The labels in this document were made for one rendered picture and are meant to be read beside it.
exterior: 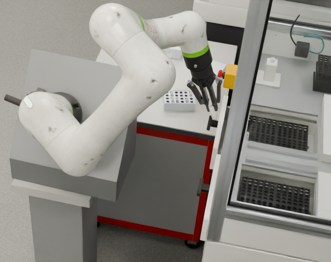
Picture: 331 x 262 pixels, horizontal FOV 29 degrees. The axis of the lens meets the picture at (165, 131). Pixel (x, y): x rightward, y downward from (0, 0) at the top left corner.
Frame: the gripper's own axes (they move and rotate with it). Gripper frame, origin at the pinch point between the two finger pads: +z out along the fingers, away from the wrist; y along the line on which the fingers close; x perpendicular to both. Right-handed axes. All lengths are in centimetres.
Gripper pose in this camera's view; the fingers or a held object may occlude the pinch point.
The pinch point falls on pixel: (213, 110)
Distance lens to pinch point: 232.5
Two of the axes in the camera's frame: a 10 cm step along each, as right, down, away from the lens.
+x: -1.9, 6.5, -7.3
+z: 2.7, 7.5, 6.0
